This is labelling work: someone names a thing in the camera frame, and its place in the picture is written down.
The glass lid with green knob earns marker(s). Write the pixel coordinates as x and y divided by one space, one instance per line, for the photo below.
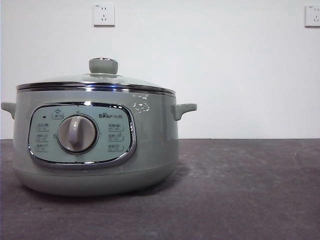
103 67

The pale green electric cooking pot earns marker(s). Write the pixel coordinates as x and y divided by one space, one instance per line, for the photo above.
155 140

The white wall socket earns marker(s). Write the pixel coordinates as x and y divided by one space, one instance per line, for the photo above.
313 16
104 15

